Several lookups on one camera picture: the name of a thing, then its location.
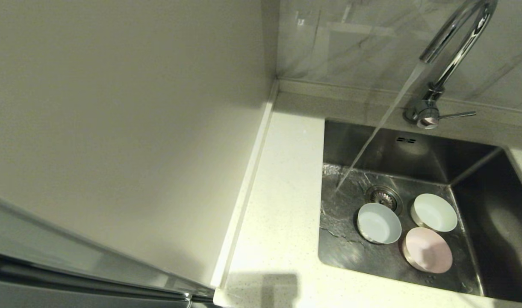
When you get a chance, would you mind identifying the pale blue bowl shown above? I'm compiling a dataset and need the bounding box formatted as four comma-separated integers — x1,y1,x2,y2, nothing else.
357,202,402,245

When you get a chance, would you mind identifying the chrome faucet lever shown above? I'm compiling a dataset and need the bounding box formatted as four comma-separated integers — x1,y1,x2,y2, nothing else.
417,110,477,130

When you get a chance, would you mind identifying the pale green bowl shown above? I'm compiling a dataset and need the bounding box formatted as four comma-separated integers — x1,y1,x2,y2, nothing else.
410,193,458,233

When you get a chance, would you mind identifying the pale pink bowl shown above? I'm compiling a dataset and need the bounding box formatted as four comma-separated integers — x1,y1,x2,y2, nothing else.
401,227,454,274

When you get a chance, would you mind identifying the stainless steel sink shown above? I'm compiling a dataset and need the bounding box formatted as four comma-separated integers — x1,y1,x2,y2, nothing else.
317,119,522,305

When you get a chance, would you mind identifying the running water stream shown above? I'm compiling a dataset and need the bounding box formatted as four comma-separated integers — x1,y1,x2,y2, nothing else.
334,60,427,192

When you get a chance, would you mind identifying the round metal drain strainer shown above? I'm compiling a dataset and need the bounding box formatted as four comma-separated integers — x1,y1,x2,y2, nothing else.
365,185,403,214

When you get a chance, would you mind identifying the chrome gooseneck faucet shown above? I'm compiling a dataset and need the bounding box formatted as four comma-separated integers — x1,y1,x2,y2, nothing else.
404,0,498,130

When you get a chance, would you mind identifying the stainless steel appliance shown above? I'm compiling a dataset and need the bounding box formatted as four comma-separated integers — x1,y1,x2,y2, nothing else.
0,192,215,308

